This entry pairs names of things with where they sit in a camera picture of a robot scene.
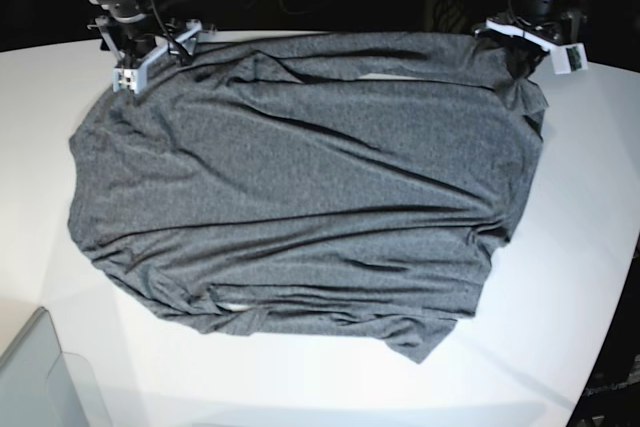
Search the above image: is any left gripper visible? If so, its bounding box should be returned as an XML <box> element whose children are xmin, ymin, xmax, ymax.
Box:
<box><xmin>472</xmin><ymin>1</ymin><xmax>587</xmax><ymax>70</ymax></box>

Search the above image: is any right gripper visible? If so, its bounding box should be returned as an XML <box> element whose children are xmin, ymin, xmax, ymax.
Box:
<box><xmin>87</xmin><ymin>14</ymin><xmax>216</xmax><ymax>82</ymax></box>

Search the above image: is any grey t-shirt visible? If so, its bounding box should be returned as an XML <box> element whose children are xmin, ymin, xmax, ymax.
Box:
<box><xmin>68</xmin><ymin>33</ymin><xmax>547</xmax><ymax>362</ymax></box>

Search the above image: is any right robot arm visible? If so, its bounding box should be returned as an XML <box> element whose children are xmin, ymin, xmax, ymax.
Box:
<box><xmin>87</xmin><ymin>0</ymin><xmax>216</xmax><ymax>95</ymax></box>

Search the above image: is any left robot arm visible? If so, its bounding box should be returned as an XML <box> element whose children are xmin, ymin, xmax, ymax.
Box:
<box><xmin>473</xmin><ymin>0</ymin><xmax>588</xmax><ymax>75</ymax></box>

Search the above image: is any translucent grey tray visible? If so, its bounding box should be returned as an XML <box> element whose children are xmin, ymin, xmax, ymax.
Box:
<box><xmin>1</xmin><ymin>307</ymin><xmax>113</xmax><ymax>426</ymax></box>

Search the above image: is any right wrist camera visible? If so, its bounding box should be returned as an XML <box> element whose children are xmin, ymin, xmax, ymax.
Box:
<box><xmin>112</xmin><ymin>67</ymin><xmax>148</xmax><ymax>94</ymax></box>

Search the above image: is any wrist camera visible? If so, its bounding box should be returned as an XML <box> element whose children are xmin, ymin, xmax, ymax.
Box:
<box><xmin>550</xmin><ymin>43</ymin><xmax>588</xmax><ymax>75</ymax></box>
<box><xmin>112</xmin><ymin>67</ymin><xmax>148</xmax><ymax>94</ymax></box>

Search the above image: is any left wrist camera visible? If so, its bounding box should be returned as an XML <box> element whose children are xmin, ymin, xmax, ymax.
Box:
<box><xmin>550</xmin><ymin>43</ymin><xmax>588</xmax><ymax>75</ymax></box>

